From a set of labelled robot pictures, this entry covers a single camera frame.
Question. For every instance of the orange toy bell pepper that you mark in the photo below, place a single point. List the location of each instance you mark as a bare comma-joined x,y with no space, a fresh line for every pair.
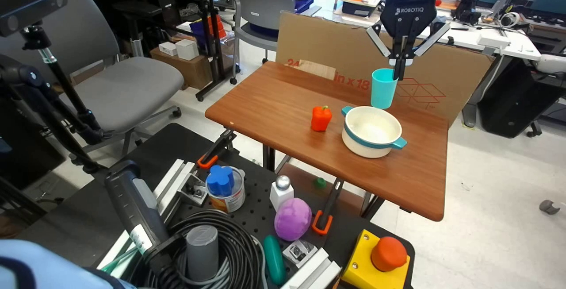
321,120

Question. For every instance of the blue bin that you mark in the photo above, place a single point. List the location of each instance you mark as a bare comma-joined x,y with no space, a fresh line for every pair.
304,3

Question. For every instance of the teal plastic cup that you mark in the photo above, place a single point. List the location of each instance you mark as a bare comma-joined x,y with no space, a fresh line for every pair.
383,90

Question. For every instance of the tin can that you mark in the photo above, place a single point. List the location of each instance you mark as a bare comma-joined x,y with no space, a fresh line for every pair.
232,200

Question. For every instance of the small grey object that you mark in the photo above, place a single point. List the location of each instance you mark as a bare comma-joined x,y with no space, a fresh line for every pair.
549,207

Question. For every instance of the tray with orange item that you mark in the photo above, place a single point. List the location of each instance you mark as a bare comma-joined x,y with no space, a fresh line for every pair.
360,1

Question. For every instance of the teal oval object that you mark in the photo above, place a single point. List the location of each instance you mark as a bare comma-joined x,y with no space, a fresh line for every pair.
274,260

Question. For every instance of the purple ball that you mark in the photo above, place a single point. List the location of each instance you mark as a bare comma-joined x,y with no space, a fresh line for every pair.
292,219

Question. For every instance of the brown cardboard box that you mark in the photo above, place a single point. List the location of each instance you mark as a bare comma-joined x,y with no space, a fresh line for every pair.
194,72

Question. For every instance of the small green object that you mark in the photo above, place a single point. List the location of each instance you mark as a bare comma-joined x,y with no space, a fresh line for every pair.
320,183

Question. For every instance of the small white box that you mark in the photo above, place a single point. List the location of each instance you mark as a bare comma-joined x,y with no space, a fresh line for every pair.
168,48
187,49

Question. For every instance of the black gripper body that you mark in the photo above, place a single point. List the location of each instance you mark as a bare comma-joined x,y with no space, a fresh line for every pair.
409,12

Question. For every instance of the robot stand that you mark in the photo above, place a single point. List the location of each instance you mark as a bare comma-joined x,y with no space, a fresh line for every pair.
146,152

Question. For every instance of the black rolling stand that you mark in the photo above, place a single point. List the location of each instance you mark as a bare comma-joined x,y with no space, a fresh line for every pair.
212,36

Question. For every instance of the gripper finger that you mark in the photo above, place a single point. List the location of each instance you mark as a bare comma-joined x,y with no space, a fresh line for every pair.
431,40
379,39

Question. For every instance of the grey chair with metal legs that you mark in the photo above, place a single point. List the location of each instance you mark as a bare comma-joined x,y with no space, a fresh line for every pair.
263,12

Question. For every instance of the brown cardboard sheet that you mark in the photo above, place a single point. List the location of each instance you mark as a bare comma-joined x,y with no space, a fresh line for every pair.
318,41

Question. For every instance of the yellow box with red button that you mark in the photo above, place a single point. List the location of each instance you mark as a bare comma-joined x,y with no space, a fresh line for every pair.
367,275

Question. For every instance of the grey plastic cup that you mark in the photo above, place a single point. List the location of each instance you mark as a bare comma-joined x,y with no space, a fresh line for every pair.
202,253

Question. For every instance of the blue flower-shaped block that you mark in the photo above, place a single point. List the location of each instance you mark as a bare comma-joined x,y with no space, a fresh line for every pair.
219,182

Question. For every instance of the white shaker with silver top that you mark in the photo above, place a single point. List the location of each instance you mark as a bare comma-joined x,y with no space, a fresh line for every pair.
281,194

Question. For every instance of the person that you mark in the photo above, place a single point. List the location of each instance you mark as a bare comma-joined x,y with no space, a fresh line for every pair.
40,267

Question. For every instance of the camera on tripod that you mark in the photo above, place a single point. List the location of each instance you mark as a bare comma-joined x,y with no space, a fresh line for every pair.
31,3

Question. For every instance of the dark grey handheld device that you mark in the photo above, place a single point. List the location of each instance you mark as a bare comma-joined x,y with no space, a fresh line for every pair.
132,209

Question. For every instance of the large grey office chair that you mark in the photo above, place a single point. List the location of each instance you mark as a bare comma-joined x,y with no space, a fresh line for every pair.
124,90

